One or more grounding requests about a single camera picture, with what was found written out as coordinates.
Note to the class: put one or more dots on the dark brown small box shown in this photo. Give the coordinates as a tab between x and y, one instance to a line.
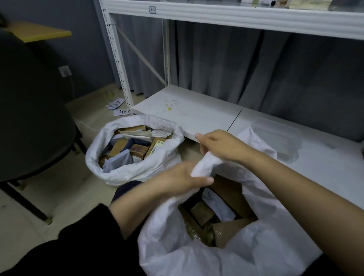
201	213

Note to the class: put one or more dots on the white tube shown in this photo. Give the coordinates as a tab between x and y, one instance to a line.
266	2

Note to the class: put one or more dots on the small brown cardboard box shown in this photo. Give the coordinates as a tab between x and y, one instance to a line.
138	150

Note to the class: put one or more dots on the person's left thumb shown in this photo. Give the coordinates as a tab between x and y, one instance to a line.
200	181

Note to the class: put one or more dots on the clear plastic container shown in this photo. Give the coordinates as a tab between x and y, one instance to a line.
280	139

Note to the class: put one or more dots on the person's right hand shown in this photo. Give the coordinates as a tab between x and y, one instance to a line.
227	146

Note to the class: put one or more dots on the white metal shelf rack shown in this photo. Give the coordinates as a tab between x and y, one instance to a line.
227	17

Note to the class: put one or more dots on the brown box with barcode label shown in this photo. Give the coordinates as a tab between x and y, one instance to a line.
155	146

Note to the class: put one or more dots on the person's right forearm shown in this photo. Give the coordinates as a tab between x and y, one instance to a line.
307	204

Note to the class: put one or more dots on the flat white paper label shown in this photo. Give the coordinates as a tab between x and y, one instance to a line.
121	112

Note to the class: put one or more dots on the small label on rack beam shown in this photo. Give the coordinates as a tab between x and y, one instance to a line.
152	10

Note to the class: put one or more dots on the white sack with rolled rim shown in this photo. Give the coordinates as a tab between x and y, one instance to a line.
125	176

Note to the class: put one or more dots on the person's black sleeve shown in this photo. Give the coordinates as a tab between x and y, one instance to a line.
79	250

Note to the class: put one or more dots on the grey poly mailer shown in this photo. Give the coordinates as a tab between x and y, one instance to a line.
118	165

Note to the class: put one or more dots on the grey curtain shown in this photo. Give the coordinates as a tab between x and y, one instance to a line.
256	68

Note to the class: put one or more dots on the person's left forearm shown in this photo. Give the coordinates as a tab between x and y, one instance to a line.
133	207

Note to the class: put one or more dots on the person's right fingers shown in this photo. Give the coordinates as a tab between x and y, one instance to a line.
205	140

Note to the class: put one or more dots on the brown cardboard flap box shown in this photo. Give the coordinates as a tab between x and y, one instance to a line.
230	231

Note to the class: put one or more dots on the crumpled white paper label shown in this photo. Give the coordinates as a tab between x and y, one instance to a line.
116	103

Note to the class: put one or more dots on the white wall socket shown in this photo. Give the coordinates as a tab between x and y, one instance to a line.
65	71

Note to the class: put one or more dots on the large white woven sack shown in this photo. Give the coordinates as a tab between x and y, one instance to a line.
256	256

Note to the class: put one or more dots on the person's left hand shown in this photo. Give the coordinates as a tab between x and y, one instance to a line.
176	179

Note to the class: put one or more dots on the black chair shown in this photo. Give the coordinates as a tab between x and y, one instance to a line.
31	113

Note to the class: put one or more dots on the tall brown cardboard box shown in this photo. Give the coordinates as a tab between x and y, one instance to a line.
230	193

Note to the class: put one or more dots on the yellow table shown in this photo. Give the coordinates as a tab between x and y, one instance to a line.
37	32

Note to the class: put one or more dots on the beige packet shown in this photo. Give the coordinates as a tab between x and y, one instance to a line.
308	4

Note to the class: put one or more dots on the white envelope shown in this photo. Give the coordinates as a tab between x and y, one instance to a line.
136	133

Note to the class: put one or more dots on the white plastic packet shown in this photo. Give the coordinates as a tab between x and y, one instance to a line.
219	206

